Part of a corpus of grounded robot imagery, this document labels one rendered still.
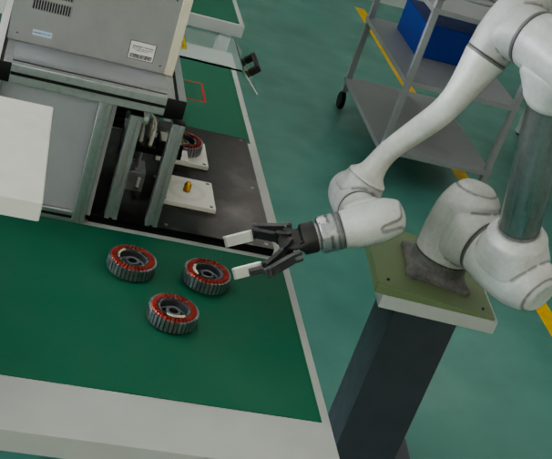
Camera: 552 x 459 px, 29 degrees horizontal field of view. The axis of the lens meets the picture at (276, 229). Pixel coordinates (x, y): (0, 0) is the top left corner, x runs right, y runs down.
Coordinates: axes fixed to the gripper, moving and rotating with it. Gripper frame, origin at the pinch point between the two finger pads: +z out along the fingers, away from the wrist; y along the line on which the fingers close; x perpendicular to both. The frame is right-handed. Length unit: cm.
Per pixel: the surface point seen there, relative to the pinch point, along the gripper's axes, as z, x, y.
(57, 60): 28, -47, -25
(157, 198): 14.3, -9.7, -17.9
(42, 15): 29, -56, -32
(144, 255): 19.8, -5.5, -1.1
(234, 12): -28, 25, -207
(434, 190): -112, 152, -234
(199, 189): 3.9, 3.1, -38.6
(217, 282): 5.1, 1.8, 6.1
